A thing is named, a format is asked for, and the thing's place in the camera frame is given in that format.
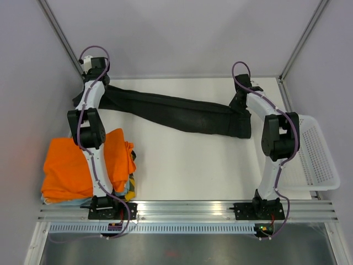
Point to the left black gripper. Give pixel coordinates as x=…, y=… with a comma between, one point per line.
x=87, y=74

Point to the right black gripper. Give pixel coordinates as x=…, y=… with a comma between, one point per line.
x=234, y=106

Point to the black trousers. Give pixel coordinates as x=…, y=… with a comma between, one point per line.
x=179, y=113

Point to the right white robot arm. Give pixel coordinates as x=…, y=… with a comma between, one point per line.
x=279, y=141

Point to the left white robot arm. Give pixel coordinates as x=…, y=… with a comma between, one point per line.
x=89, y=135

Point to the white perforated plastic basket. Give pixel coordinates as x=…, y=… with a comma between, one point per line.
x=313, y=168

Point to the orange folded garment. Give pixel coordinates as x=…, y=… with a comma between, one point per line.
x=67, y=174

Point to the yellow black patterned garment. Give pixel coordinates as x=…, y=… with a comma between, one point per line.
x=131, y=185

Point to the light blue folded garment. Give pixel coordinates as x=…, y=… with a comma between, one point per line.
x=76, y=202

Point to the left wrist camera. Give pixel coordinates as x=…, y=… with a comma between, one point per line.
x=86, y=63

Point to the left aluminium frame post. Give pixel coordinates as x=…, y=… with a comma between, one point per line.
x=57, y=29

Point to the aluminium frame post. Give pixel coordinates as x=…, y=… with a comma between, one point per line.
x=314, y=19
x=57, y=29

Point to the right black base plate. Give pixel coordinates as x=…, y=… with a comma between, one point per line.
x=250, y=211

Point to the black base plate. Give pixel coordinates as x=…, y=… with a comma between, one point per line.
x=113, y=212
x=250, y=211

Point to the right aluminium frame post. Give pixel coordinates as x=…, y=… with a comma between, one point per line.
x=314, y=19

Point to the white slotted cable duct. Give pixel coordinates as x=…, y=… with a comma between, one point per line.
x=153, y=228

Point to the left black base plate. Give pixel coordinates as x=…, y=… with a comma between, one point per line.
x=113, y=212

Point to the aluminium rail beam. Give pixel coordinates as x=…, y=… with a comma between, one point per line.
x=183, y=211

